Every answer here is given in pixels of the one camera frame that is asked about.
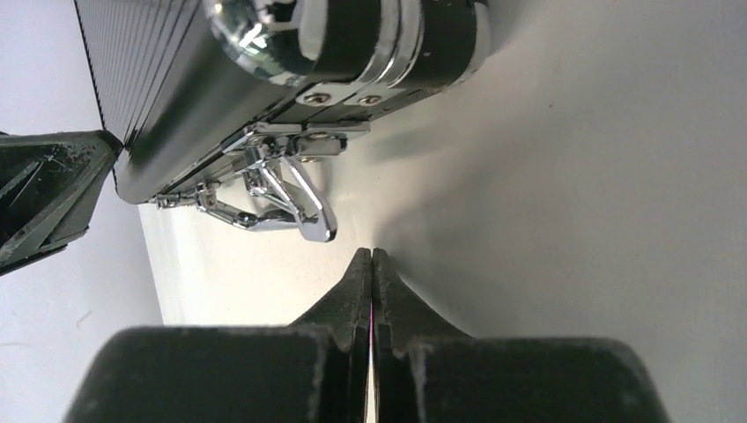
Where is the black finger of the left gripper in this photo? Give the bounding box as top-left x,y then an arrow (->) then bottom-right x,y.
1,130 -> 122,274

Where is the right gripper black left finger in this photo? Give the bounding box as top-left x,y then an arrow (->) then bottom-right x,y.
64,249 -> 372,422

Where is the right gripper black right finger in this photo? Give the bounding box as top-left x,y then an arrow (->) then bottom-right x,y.
371,249 -> 669,422

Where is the black aluminium poker case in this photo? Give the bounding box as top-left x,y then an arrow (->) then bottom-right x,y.
75,0 -> 492,242

